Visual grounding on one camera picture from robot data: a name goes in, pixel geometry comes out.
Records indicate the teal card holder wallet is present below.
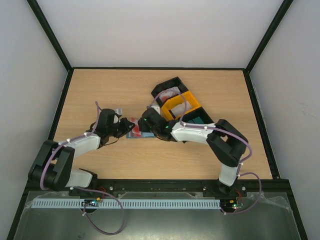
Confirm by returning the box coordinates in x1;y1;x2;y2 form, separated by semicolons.
126;118;156;139

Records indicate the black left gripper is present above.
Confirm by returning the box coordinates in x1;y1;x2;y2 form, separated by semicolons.
107;117;135;138

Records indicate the white slotted cable duct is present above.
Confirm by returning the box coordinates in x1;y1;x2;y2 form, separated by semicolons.
30;198;221;210

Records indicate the red white card stack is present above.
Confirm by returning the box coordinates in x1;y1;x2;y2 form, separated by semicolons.
158;86;181;103

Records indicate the black bin with teal cards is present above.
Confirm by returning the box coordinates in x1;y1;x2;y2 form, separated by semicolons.
182;108;215;143

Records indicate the black enclosure frame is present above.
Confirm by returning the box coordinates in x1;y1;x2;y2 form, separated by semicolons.
7;0;308;240

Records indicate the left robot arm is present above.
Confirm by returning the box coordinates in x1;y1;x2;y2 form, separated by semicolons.
28;108;136;191

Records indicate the white pink card stack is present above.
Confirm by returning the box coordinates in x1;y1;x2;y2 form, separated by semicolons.
170;104;192;117

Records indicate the black bin with red cards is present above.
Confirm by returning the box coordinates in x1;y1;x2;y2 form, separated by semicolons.
151;76;189;107

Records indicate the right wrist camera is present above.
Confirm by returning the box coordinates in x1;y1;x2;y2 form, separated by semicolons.
151;105;161;114

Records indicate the yellow plastic bin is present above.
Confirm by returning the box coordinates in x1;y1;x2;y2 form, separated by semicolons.
159;91;201;120

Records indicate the teal card stack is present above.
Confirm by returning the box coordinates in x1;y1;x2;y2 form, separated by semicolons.
187;117;204;124

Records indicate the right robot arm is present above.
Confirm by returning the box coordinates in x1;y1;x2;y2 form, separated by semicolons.
138;107;253;196

